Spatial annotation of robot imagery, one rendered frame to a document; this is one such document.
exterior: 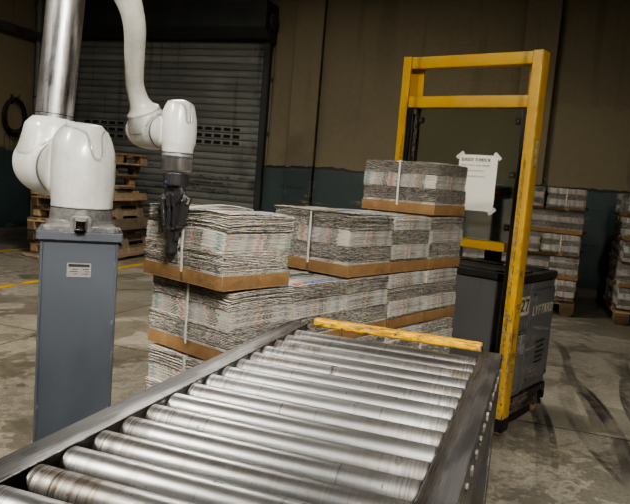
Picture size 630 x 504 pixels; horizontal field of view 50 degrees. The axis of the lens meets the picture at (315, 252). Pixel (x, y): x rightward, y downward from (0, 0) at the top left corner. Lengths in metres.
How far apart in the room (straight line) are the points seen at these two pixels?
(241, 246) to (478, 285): 1.84
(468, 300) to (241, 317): 1.80
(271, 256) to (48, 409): 0.76
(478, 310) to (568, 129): 5.53
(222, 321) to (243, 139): 7.81
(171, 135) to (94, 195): 0.34
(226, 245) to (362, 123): 7.37
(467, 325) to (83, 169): 2.37
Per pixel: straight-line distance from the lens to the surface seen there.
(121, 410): 1.11
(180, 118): 2.00
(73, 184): 1.78
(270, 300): 2.12
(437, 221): 2.94
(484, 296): 3.56
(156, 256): 2.18
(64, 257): 1.78
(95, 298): 1.80
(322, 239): 2.48
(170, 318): 2.20
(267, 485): 0.90
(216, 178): 9.93
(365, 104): 9.24
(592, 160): 8.86
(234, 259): 1.97
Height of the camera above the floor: 1.18
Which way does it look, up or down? 6 degrees down
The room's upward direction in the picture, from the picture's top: 5 degrees clockwise
